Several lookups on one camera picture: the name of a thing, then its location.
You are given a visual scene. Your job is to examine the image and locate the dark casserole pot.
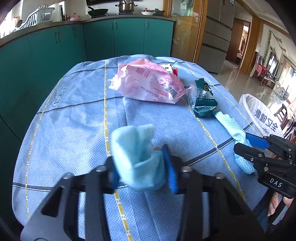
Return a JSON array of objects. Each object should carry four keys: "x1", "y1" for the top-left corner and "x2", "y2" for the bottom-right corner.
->
[{"x1": 149, "y1": 9, "x2": 165, "y2": 16}]

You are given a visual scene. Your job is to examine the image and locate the blue textured wipe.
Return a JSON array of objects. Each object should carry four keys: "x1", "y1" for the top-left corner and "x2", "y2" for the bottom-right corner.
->
[{"x1": 215, "y1": 111, "x2": 256, "y2": 174}]

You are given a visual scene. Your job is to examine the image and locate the wooden dining table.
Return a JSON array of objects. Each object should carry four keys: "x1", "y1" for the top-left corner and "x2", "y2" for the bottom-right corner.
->
[{"x1": 282, "y1": 99, "x2": 295, "y2": 140}]

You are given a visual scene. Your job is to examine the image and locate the teal lower cabinets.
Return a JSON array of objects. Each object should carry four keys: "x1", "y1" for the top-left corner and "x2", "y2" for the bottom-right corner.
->
[{"x1": 1, "y1": 17, "x2": 172, "y2": 222}]

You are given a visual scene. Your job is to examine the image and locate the silver refrigerator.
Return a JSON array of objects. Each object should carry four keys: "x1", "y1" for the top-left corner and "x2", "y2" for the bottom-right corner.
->
[{"x1": 198, "y1": 0, "x2": 234, "y2": 74}]

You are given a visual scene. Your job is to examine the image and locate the black wok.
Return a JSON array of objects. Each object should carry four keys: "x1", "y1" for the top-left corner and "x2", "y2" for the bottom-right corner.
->
[{"x1": 88, "y1": 6, "x2": 108, "y2": 18}]

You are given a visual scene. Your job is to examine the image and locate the wooden stool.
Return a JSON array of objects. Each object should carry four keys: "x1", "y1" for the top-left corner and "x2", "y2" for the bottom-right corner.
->
[{"x1": 274, "y1": 104, "x2": 288, "y2": 130}]

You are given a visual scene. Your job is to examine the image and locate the white bowl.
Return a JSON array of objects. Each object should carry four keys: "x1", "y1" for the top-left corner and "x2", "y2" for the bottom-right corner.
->
[{"x1": 141, "y1": 11, "x2": 154, "y2": 16}]

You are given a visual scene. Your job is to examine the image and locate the red white small packet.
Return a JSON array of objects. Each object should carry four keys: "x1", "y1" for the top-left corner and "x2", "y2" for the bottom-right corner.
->
[{"x1": 160, "y1": 63, "x2": 178, "y2": 76}]

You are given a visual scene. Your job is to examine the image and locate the pink small pot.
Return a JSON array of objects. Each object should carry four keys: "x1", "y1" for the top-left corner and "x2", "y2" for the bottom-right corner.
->
[{"x1": 69, "y1": 13, "x2": 80, "y2": 21}]

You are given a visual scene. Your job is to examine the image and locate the blue plaid tablecloth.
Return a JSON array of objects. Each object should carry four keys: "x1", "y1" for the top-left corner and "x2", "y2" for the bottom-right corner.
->
[{"x1": 12, "y1": 55, "x2": 267, "y2": 240}]

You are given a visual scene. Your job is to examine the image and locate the wooden glass sliding door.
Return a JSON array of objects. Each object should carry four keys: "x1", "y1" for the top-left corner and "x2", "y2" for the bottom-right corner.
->
[{"x1": 163, "y1": 1, "x2": 209, "y2": 63}]

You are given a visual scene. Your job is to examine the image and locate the large pink plastic bag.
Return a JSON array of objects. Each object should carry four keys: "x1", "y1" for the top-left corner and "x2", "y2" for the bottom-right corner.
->
[{"x1": 109, "y1": 58, "x2": 187, "y2": 104}]

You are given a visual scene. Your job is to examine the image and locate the white lined trash basket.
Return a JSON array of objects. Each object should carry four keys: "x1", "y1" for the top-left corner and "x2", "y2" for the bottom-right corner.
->
[{"x1": 239, "y1": 93, "x2": 283, "y2": 138}]

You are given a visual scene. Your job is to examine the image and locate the white dish rack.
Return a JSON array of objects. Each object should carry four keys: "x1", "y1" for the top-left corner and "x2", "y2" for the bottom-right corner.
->
[{"x1": 13, "y1": 4, "x2": 55, "y2": 32}]

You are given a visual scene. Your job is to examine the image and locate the right hand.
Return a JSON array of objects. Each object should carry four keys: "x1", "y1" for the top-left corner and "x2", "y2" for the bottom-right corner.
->
[{"x1": 267, "y1": 192, "x2": 293, "y2": 216}]

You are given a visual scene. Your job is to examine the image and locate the light blue cloth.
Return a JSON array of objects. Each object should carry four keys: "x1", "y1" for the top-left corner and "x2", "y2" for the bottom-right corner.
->
[{"x1": 111, "y1": 124, "x2": 166, "y2": 192}]

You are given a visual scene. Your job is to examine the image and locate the dark green snack bag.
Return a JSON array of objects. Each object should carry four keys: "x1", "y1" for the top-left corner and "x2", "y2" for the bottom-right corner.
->
[{"x1": 188, "y1": 78, "x2": 218, "y2": 118}]

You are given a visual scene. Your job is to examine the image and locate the steel stock pot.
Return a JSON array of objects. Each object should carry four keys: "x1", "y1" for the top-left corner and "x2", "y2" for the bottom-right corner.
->
[{"x1": 115, "y1": 0, "x2": 138, "y2": 14}]

